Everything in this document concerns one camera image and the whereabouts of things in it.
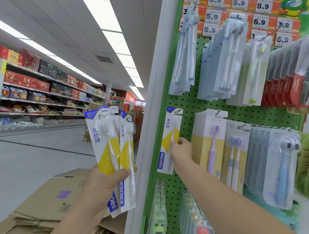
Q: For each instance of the person's right hand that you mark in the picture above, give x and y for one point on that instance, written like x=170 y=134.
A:
x=182 y=154

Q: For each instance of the row of blue toothbrush packs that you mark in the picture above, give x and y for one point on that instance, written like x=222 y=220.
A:
x=183 y=58

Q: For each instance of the teal multi toothbrush pack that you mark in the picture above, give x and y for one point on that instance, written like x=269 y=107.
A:
x=260 y=195

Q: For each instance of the row of green pink packs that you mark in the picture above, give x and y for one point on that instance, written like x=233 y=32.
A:
x=303 y=164

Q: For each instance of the person's right forearm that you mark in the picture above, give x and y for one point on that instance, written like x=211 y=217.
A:
x=227 y=202

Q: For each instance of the yellow frog poster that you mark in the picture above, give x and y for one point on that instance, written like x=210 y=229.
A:
x=294 y=7

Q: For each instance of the person's left hand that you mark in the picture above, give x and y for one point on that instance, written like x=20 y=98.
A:
x=101 y=197

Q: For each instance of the pile of flattened cardboard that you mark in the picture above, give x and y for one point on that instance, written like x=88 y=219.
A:
x=48 y=197

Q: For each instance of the stocked store shelves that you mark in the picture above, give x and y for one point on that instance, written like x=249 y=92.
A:
x=38 y=87

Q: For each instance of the pile of red grey toothbrush packs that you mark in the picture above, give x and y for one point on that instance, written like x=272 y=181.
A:
x=285 y=82

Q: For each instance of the green pegboard display rack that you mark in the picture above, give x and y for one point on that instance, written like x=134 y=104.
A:
x=188 y=103

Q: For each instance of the bundle of green toothbrush packs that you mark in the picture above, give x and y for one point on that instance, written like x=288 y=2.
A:
x=253 y=72

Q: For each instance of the purple twin toothbrush yellow card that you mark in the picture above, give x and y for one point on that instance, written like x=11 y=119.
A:
x=236 y=159

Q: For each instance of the rows of orange price tags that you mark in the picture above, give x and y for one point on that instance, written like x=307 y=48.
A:
x=212 y=17

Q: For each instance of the bundle of clear blue toothbrush blisters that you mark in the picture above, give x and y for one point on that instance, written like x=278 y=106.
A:
x=282 y=168

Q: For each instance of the row of twin toothbrush packs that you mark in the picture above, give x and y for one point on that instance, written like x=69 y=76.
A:
x=222 y=62

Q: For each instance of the ceiling light strip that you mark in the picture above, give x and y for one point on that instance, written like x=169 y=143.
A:
x=48 y=55
x=113 y=33

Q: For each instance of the bundle of cartoon toothbrush boxes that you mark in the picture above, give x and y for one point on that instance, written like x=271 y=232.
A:
x=193 y=217

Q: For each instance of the purple single toothbrush yellow card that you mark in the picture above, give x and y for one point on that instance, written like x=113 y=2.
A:
x=215 y=144

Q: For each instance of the bundle of clear kids toothbrushes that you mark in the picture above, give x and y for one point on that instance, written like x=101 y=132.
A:
x=158 y=222

